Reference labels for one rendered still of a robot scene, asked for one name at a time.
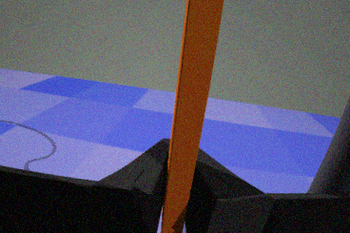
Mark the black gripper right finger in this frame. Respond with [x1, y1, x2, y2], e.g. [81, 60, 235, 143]
[185, 148, 350, 233]

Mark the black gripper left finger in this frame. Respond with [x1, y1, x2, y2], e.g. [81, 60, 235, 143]
[0, 139, 170, 233]

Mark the orange bar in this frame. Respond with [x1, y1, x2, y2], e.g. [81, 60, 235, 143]
[161, 0, 224, 233]

